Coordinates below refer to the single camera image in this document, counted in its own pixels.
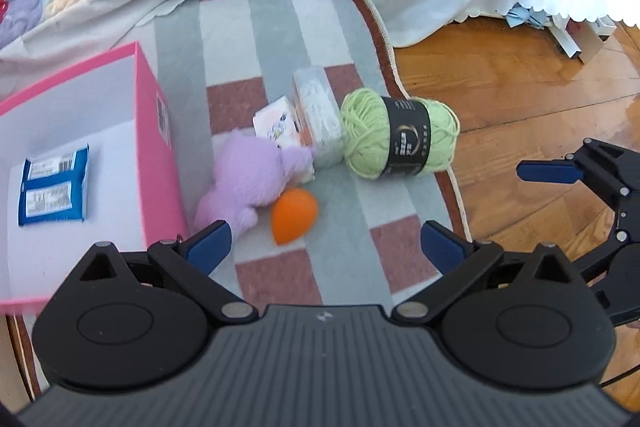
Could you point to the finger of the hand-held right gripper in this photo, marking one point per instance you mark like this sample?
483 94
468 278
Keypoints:
600 259
550 171

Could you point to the white tissue pack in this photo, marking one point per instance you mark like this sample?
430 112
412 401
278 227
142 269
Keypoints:
277 122

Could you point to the pink cardboard box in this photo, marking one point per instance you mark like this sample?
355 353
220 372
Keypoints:
150 132

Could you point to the green yarn ball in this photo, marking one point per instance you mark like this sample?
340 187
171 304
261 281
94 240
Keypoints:
365 127

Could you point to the light blue paper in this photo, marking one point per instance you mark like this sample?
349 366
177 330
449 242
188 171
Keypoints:
522 14

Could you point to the clear box with orange label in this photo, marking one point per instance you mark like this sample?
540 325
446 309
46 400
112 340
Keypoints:
320 112

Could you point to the striped rug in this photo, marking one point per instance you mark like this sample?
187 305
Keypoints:
310 267

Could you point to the purple plush toy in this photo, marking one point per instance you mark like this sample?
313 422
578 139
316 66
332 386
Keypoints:
245 177

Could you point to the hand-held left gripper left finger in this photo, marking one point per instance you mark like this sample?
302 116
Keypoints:
210 247

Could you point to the blue packet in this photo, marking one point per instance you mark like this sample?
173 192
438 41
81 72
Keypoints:
50 202

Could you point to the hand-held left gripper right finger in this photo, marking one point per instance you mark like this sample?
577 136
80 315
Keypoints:
442 249

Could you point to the orange makeup sponge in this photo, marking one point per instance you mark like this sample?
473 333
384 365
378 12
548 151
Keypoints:
292 217

